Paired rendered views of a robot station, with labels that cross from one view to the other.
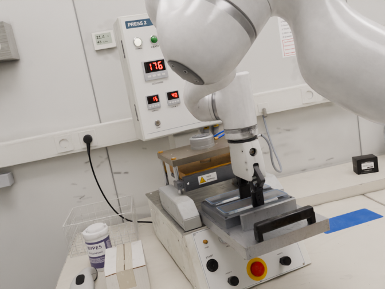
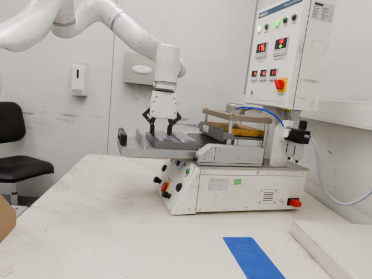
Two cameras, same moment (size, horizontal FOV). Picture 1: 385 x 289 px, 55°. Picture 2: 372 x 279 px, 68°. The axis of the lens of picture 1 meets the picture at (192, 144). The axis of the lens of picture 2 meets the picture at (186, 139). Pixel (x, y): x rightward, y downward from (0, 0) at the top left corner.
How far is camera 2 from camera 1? 157 cm
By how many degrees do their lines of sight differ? 88
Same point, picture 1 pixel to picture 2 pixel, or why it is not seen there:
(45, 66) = not seen: hidden behind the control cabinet
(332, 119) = not seen: outside the picture
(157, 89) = (258, 66)
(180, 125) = (261, 99)
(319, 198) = (317, 252)
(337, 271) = (152, 221)
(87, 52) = not seen: hidden behind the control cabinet
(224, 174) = (210, 131)
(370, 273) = (136, 230)
